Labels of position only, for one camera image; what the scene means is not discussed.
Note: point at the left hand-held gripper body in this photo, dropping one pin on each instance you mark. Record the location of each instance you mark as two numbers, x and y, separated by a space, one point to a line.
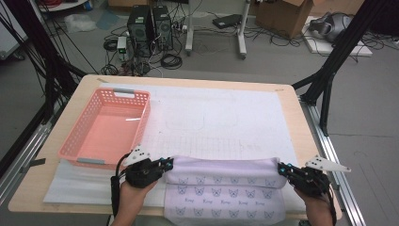
142 172

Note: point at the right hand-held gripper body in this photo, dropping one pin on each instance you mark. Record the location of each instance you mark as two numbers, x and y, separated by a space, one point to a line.
309 180

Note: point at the pink plastic basket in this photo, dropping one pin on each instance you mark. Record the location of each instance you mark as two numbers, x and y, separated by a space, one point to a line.
106 138

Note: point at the lilac printed towel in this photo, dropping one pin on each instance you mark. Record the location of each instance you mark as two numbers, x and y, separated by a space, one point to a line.
224 191

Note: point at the person's left hand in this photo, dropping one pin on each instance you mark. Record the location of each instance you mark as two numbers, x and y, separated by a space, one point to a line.
133 197

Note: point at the person's right hand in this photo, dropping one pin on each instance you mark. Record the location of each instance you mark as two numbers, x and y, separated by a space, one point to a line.
315 207

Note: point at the white grid mat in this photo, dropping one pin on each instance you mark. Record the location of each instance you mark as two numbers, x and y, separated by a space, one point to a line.
204 119

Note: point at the small white electronic box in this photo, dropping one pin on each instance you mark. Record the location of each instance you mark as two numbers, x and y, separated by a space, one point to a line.
121 44

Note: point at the white foam board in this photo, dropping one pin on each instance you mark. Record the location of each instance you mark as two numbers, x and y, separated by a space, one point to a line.
326 47

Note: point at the white metal stand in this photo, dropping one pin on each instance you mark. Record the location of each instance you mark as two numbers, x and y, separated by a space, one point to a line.
189 31

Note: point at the black computer tower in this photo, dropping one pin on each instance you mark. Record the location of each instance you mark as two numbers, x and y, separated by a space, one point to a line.
139 28
163 28

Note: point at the grey and black device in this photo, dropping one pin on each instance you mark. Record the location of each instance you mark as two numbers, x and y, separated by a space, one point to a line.
332 26

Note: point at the brown cardboard box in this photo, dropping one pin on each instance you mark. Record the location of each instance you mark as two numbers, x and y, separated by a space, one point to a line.
282 17

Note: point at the black flat box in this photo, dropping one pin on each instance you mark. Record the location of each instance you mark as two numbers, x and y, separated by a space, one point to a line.
226 21

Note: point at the teal plastic sheet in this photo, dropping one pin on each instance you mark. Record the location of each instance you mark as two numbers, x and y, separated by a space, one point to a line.
107 19

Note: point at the clear plastic bag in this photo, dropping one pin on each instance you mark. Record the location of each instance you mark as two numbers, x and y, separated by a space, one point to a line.
80 22

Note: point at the white round table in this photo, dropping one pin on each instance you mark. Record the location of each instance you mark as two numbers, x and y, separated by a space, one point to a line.
62 5

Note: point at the white cabinet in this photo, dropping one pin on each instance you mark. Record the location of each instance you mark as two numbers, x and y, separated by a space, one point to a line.
9 37

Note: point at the grey table bracket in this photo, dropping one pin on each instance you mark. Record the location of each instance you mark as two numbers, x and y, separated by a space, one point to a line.
336 183
34 163

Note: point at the aluminium rail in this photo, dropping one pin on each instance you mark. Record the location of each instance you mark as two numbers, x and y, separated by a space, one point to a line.
326 141
25 150

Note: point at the black metal frame stand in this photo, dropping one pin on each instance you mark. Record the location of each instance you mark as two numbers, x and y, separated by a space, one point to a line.
40 40
342 47

